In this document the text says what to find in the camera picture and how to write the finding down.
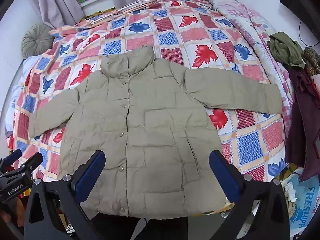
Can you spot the light blue floral sheet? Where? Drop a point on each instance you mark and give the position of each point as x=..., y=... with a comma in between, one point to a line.
x=26, y=66

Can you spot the leaf print checked blanket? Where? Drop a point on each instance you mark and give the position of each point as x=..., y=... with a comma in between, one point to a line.
x=175, y=37

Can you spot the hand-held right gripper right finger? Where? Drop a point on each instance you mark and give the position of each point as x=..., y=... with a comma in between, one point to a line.
x=220, y=172

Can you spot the olive green garment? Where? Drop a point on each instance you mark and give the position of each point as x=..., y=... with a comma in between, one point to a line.
x=285, y=47

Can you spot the blue printed bag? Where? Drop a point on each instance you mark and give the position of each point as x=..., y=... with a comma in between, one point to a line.
x=308, y=200

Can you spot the striped pillow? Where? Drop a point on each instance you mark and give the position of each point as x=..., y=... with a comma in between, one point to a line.
x=130, y=8

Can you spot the khaki puffer jacket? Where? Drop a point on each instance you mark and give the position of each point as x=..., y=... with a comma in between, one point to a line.
x=150, y=130

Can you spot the maroon garment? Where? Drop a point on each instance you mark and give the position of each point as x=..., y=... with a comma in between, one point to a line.
x=305, y=120

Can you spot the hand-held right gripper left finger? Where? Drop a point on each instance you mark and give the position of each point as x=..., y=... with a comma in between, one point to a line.
x=90, y=177

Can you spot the pink patterned quilt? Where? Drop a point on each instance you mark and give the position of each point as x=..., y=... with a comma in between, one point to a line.
x=240, y=12

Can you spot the white crumpled tissue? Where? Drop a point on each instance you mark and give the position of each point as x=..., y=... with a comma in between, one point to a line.
x=290, y=191

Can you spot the brown patterned cloth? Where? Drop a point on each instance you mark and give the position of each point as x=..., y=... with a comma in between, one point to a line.
x=311, y=57

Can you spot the round green cushion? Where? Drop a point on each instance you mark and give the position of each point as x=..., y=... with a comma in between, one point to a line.
x=36, y=41

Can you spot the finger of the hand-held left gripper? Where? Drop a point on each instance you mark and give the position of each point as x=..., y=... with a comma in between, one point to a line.
x=12, y=156
x=28, y=162

